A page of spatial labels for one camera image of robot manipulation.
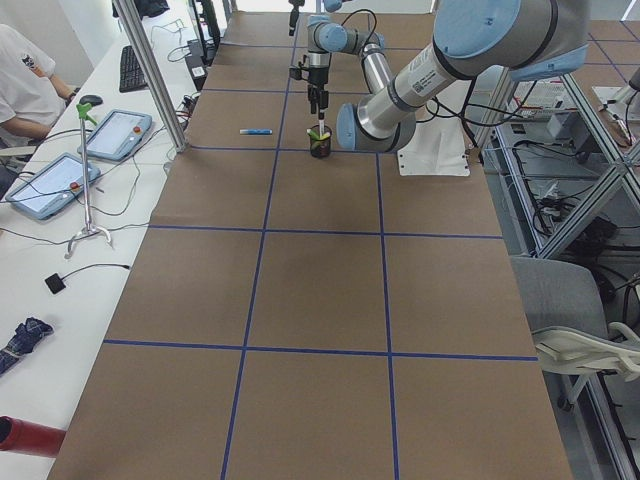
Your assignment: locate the aluminium frame post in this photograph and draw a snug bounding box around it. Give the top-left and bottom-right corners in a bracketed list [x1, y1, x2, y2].
[113, 0, 187, 153]

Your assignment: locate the black mesh pen cup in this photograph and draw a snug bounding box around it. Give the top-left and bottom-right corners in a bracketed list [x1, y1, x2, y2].
[309, 125, 332, 159]

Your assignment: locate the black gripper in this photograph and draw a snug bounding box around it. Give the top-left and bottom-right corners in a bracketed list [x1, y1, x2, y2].
[288, 0, 329, 113]

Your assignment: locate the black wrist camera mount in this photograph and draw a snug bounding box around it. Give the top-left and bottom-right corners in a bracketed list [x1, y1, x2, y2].
[289, 63, 308, 81]

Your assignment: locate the far teach pendant tablet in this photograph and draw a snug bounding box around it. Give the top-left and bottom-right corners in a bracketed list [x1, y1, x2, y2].
[86, 109, 152, 162]

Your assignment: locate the grey office chair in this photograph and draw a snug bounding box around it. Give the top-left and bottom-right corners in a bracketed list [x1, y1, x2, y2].
[510, 256, 639, 411]

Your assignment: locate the blue marker pen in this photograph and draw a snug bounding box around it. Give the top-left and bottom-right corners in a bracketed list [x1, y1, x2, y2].
[239, 128, 273, 136]

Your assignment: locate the near teach pendant tablet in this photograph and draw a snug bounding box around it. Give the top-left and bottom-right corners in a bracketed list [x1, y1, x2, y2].
[5, 153, 84, 220]

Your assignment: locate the red cylinder bottle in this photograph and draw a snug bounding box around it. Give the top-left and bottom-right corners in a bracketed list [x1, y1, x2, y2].
[1, 416, 66, 458]

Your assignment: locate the teach pendant tablet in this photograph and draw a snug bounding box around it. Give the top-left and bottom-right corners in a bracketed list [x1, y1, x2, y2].
[86, 109, 152, 162]
[5, 153, 84, 220]

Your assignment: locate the dark blue folded umbrella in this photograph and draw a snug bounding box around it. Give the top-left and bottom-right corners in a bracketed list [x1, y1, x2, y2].
[1, 317, 54, 375]

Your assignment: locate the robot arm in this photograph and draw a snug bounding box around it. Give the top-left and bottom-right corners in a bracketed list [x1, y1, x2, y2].
[307, 0, 591, 152]

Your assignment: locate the seated person white shirt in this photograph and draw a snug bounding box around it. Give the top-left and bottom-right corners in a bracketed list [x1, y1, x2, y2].
[1, 24, 79, 147]

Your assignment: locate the black keyboard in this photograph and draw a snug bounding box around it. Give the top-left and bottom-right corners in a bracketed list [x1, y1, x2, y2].
[119, 45, 148, 93]

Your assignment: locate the small black puck device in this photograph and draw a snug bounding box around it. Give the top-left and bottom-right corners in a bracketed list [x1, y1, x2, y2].
[44, 273, 66, 294]

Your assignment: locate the red capped white marker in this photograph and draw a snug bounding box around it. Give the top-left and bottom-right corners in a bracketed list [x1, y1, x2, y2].
[318, 109, 325, 140]

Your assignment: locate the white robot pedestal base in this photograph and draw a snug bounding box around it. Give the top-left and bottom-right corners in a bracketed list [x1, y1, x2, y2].
[397, 118, 470, 177]

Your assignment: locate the green tipped metal stand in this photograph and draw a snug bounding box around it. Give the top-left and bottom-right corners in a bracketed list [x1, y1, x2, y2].
[64, 95, 113, 260]

